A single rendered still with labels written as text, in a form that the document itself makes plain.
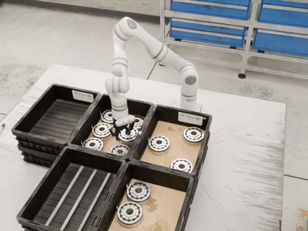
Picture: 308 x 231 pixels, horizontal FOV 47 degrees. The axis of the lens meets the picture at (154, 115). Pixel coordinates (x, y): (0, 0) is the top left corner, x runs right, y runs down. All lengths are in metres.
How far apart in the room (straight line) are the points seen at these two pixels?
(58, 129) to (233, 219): 0.97
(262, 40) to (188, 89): 1.70
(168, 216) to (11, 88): 2.57
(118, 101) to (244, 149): 0.77
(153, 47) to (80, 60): 2.26
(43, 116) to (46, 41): 2.47
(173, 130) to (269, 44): 1.88
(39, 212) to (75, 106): 0.67
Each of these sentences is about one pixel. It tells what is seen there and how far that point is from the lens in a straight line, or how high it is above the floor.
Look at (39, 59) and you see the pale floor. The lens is 4.07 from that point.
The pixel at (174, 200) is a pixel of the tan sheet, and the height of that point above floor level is 0.83.
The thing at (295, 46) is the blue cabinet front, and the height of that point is 0.41.
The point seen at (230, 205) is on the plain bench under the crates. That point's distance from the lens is 1.72.
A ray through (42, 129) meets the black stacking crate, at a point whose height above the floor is 0.83.
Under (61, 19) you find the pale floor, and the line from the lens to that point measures 4.82.
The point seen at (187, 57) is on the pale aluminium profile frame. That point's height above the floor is 0.13.
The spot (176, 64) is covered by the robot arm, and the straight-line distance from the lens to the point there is 1.85.
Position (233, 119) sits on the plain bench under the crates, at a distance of 2.11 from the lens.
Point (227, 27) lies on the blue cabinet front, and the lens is 3.44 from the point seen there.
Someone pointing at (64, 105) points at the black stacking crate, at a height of 0.83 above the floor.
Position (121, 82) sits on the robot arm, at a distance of 1.49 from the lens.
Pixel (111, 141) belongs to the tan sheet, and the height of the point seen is 0.83.
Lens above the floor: 2.10
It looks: 42 degrees down
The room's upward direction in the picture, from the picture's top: 1 degrees counter-clockwise
